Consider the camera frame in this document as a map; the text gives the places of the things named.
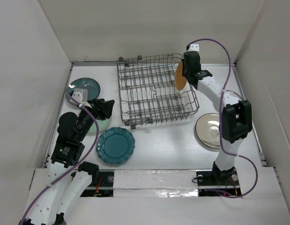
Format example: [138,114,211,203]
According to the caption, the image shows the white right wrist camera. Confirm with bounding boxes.
[186,44,200,52]

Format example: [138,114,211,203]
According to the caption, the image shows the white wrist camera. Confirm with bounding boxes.
[69,88,89,106]
[186,44,200,52]

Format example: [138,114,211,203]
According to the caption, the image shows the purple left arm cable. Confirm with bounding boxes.
[19,95,100,225]

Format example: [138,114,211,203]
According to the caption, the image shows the light green plate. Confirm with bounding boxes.
[88,116,112,134]

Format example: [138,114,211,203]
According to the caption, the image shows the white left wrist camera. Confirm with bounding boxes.
[69,88,89,106]

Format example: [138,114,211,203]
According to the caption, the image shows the cream plate tree drawing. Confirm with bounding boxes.
[194,113,220,151]

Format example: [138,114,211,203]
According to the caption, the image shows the dark teal glazed plate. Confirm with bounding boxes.
[65,77,101,105]

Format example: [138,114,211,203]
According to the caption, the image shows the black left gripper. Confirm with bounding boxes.
[77,97,114,141]

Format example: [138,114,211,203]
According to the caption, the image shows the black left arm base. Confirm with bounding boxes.
[81,170,114,197]

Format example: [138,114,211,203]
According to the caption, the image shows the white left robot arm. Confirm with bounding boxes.
[19,99,115,225]

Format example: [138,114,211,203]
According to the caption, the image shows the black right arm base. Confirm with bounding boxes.
[192,171,239,188]

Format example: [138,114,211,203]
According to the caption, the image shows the teal scalloped plate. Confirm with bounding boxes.
[96,127,135,165]

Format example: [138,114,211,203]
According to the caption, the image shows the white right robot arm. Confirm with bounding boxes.
[183,51,253,184]

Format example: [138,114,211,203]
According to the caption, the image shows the woven-pattern orange plate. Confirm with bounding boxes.
[175,61,187,90]

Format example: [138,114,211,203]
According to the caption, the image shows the grey wire dish rack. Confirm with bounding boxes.
[117,53,199,129]

